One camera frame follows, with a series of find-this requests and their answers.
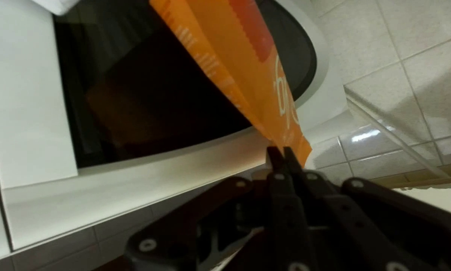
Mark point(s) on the white microwave oven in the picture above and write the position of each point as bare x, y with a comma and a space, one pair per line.
100, 112

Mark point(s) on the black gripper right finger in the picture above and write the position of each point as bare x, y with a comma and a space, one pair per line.
368, 246

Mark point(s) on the orange packet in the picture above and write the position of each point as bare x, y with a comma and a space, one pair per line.
233, 47

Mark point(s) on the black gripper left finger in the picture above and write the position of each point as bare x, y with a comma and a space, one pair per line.
291, 240

